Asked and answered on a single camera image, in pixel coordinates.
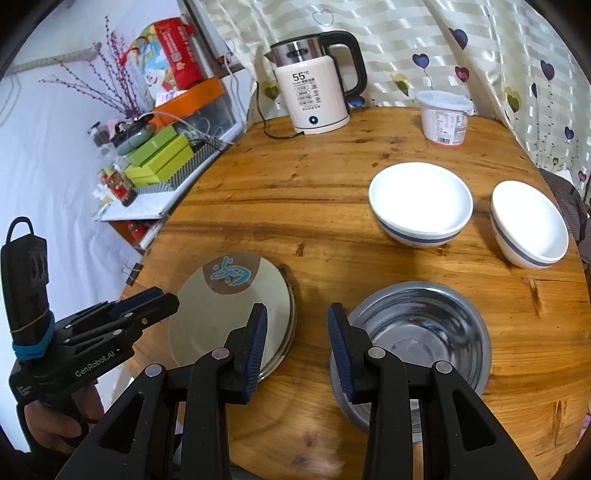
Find dark green box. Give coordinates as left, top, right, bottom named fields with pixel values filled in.
left=124, top=127, right=179, bottom=167

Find small red jar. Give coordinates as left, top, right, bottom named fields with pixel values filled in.
left=108, top=168, right=137, bottom=206

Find striped tray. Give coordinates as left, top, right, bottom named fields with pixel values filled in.
left=134, top=137, right=223, bottom=195

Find lime green box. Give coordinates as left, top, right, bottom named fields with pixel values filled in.
left=124, top=138, right=195, bottom=188

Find white plastic tub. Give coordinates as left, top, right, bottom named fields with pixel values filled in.
left=416, top=90, right=475, bottom=147

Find orange-lidded storage box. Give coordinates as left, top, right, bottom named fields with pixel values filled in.
left=150, top=76, right=242, bottom=145

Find brown cloth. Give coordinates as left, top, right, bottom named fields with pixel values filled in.
left=538, top=168, right=591, bottom=265

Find stainless steel bowl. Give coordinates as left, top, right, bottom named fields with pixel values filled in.
left=329, top=281, right=491, bottom=437

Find small white blue-striped bowl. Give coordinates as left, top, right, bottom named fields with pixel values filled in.
left=491, top=180, right=570, bottom=269

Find person's left hand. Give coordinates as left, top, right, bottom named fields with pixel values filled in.
left=23, top=381, right=105, bottom=456

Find purple dried flower branches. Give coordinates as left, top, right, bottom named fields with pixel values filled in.
left=39, top=16, right=140, bottom=119

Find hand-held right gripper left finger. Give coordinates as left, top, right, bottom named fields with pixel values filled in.
left=55, top=302, right=269, bottom=480

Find white electric kettle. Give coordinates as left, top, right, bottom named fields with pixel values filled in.
left=264, top=30, right=368, bottom=136

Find white shelf board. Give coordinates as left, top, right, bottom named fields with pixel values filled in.
left=95, top=187, right=179, bottom=222

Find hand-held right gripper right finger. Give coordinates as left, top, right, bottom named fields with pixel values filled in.
left=327, top=302, right=539, bottom=480

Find small dark-capped bottle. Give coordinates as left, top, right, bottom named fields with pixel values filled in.
left=88, top=121, right=112, bottom=149

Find heart-print curtain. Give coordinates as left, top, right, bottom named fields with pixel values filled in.
left=185, top=0, right=591, bottom=208

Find black kettle power cord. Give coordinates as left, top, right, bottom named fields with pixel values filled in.
left=255, top=80, right=306, bottom=140

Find grey handheld device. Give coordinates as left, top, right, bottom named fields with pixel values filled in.
left=113, top=121, right=156, bottom=157

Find red cartoon gift pack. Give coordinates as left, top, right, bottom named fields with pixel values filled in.
left=119, top=17, right=206, bottom=103

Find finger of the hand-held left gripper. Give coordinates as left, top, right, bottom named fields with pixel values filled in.
left=68, top=295, right=180, bottom=352
left=55, top=287, right=164, bottom=337

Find white wall pipe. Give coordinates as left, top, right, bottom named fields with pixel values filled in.
left=7, top=50, right=100, bottom=75

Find large white blue-striped bowl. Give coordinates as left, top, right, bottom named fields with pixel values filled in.
left=368, top=162, right=474, bottom=249

